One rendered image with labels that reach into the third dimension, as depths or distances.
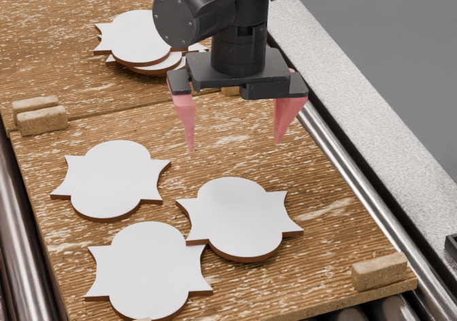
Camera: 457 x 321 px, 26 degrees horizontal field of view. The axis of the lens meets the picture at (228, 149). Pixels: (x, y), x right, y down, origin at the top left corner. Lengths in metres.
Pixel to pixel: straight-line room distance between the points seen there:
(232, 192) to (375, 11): 2.50
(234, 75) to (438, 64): 2.30
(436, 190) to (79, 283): 0.44
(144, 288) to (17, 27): 0.60
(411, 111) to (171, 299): 2.10
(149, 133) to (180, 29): 0.32
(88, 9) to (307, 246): 0.62
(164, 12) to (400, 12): 2.67
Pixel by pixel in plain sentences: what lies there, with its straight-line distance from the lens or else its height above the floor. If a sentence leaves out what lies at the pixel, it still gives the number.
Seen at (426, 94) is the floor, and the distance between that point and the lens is 3.12.
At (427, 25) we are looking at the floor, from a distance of 3.51.
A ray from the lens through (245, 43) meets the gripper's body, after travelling 1.00.
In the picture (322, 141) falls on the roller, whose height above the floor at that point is 0.92.
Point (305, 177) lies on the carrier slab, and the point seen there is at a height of 0.94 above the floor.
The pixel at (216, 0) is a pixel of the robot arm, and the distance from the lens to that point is 0.92.
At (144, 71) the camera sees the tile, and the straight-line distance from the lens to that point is 1.32.
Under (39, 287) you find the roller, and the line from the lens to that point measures 1.06.
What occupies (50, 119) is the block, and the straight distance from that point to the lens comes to 1.24.
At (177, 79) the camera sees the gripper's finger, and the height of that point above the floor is 1.09.
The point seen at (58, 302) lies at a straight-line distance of 1.10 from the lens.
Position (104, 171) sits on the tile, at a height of 0.94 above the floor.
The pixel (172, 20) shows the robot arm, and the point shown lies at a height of 1.19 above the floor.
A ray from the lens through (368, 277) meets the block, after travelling 1.01.
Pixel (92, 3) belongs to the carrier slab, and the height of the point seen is 0.94.
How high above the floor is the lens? 1.63
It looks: 35 degrees down
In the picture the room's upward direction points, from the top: straight up
